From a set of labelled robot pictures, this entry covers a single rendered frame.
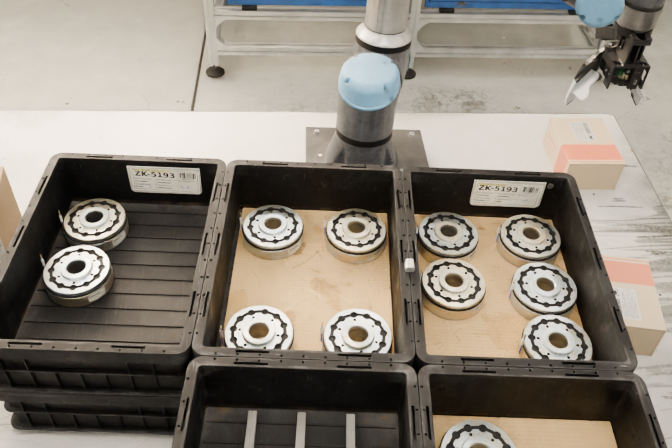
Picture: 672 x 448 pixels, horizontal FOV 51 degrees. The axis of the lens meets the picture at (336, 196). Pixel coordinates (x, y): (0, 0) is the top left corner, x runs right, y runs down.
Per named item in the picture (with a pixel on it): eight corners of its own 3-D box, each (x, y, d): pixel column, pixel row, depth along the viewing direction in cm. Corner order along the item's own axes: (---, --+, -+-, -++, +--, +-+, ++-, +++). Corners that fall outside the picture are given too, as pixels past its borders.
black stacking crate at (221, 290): (232, 209, 131) (228, 162, 123) (393, 215, 131) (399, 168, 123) (199, 402, 102) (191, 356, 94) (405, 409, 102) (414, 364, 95)
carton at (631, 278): (651, 356, 124) (666, 330, 119) (581, 347, 125) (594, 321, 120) (634, 285, 136) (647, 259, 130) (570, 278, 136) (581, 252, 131)
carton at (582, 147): (542, 143, 166) (549, 117, 161) (592, 143, 167) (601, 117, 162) (560, 189, 155) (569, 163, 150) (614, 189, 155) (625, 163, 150)
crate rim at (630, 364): (400, 176, 125) (401, 165, 123) (569, 182, 125) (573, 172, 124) (414, 373, 96) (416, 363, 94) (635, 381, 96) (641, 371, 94)
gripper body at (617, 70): (603, 92, 138) (623, 37, 130) (590, 67, 144) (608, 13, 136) (642, 92, 139) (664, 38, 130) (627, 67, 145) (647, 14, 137)
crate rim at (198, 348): (228, 169, 124) (227, 158, 123) (399, 176, 125) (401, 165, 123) (191, 365, 95) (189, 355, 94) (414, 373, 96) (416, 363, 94)
